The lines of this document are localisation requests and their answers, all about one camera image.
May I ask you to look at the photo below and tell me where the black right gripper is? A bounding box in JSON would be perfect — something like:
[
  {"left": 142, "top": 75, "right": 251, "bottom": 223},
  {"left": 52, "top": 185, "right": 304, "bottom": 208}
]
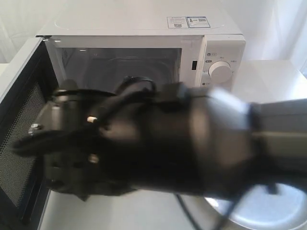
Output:
[{"left": 12, "top": 79, "right": 205, "bottom": 200}]

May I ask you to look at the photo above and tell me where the white microwave oven body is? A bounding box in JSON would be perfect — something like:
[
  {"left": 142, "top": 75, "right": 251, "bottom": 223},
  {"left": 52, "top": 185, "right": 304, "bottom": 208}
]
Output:
[{"left": 37, "top": 0, "right": 246, "bottom": 92}]

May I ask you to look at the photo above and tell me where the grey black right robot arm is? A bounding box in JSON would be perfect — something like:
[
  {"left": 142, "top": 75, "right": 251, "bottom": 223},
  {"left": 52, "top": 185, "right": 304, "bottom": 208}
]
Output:
[{"left": 11, "top": 77, "right": 307, "bottom": 200}]

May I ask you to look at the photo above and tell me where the round stainless steel plate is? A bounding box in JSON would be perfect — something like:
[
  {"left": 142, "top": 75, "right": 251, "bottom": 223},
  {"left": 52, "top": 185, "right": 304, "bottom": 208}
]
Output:
[{"left": 203, "top": 184, "right": 307, "bottom": 230}]

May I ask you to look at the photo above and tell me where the blue white label sticker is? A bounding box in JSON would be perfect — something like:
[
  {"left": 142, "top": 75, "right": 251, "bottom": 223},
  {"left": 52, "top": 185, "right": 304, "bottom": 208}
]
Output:
[{"left": 167, "top": 16, "right": 211, "bottom": 29}]

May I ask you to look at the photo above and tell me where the white microwave door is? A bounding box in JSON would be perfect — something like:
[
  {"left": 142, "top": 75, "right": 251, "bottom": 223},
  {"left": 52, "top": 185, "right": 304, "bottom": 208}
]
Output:
[{"left": 0, "top": 38, "right": 58, "bottom": 230}]

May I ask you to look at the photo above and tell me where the upper white control knob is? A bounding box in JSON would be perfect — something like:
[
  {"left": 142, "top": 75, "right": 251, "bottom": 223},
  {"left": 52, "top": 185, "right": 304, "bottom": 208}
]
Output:
[{"left": 208, "top": 61, "right": 232, "bottom": 83}]

